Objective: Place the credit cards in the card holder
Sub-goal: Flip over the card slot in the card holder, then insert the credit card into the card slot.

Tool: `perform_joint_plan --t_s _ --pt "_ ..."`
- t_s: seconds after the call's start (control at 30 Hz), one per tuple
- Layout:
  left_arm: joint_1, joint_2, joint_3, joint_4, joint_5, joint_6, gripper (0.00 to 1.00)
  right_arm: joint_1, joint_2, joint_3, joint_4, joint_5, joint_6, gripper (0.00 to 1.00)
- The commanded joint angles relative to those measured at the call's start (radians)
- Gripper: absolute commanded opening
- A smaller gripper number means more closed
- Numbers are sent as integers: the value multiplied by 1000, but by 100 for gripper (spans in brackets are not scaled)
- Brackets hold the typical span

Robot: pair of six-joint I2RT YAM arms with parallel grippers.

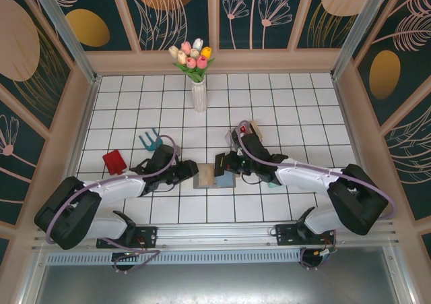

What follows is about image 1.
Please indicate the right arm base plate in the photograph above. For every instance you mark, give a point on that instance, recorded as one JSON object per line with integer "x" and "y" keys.
{"x": 286, "y": 235}

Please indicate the white ribbed vase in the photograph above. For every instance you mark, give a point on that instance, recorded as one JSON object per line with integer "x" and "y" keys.
{"x": 199, "y": 96}

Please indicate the teal garden fork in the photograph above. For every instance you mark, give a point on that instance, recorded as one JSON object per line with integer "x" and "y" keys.
{"x": 153, "y": 145}

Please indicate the light teal scoop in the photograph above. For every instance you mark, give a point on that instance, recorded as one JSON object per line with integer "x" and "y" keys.
{"x": 271, "y": 184}

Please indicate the grey metal panel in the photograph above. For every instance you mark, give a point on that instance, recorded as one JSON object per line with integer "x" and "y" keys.
{"x": 215, "y": 283}

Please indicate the aluminium frame post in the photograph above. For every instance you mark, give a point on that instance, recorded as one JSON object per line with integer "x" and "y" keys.
{"x": 358, "y": 31}
{"x": 65, "y": 31}

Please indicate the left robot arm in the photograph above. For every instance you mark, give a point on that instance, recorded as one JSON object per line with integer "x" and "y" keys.
{"x": 118, "y": 188}

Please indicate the black credit card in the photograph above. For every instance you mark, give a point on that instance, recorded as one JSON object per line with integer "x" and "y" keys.
{"x": 219, "y": 166}

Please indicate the artificial tulip bouquet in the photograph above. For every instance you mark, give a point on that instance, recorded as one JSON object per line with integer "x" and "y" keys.
{"x": 192, "y": 61}

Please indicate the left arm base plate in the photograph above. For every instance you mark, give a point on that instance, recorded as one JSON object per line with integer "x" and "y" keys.
{"x": 148, "y": 236}

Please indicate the red toy shovel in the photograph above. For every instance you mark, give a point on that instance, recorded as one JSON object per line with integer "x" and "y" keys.
{"x": 114, "y": 160}

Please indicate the clear box of seed packets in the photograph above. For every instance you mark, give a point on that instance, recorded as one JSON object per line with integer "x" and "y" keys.
{"x": 232, "y": 137}

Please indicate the aluminium mounting rail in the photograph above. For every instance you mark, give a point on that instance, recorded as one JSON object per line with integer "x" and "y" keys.
{"x": 215, "y": 238}

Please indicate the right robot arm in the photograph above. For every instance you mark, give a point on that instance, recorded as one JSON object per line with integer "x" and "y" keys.
{"x": 303, "y": 176}

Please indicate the tan credit card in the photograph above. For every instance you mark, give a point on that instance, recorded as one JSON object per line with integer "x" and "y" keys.
{"x": 256, "y": 130}

